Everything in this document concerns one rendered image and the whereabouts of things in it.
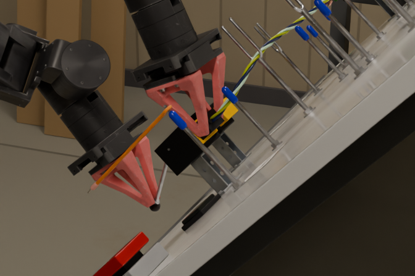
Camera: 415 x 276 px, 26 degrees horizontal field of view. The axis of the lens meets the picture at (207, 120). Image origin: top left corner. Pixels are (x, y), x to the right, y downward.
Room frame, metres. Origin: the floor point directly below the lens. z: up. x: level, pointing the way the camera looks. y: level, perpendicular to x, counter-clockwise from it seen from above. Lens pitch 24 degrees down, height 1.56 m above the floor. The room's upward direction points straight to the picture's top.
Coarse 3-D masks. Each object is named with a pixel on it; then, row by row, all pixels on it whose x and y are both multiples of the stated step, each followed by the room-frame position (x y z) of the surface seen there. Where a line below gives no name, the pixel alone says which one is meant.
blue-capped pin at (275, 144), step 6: (222, 90) 0.89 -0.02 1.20; (228, 90) 0.89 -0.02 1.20; (228, 96) 0.88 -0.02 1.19; (234, 96) 0.88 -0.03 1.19; (234, 102) 0.88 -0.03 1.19; (240, 108) 0.88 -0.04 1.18; (246, 114) 0.88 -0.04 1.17; (252, 120) 0.87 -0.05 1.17; (258, 126) 0.87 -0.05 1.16; (264, 132) 0.87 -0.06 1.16; (270, 138) 0.86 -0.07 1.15; (276, 144) 0.86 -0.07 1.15
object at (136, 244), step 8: (136, 240) 0.71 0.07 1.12; (144, 240) 0.72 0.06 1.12; (128, 248) 0.70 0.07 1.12; (136, 248) 0.70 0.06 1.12; (120, 256) 0.68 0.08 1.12; (128, 256) 0.69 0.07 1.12; (136, 256) 0.71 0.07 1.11; (104, 264) 0.70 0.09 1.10; (112, 264) 0.68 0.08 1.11; (120, 264) 0.68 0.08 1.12; (128, 264) 0.69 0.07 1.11; (96, 272) 0.69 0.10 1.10; (104, 272) 0.69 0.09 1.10; (112, 272) 0.68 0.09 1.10; (120, 272) 0.69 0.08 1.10
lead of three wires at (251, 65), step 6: (258, 54) 0.96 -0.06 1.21; (252, 60) 0.95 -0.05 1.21; (252, 66) 0.94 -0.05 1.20; (246, 72) 0.93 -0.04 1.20; (240, 78) 0.93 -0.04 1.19; (246, 78) 0.93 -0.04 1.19; (240, 84) 0.92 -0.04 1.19; (234, 90) 0.92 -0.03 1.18; (228, 102) 0.91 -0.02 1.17; (222, 108) 0.91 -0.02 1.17; (216, 114) 0.91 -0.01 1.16
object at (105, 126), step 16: (96, 96) 1.00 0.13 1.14; (64, 112) 0.98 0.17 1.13; (80, 112) 0.98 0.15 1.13; (96, 112) 0.98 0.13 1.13; (112, 112) 1.00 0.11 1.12; (80, 128) 0.97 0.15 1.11; (96, 128) 0.97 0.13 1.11; (112, 128) 0.98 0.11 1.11; (128, 128) 0.99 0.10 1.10; (80, 144) 0.98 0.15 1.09; (96, 144) 0.97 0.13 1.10; (80, 160) 0.95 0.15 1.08
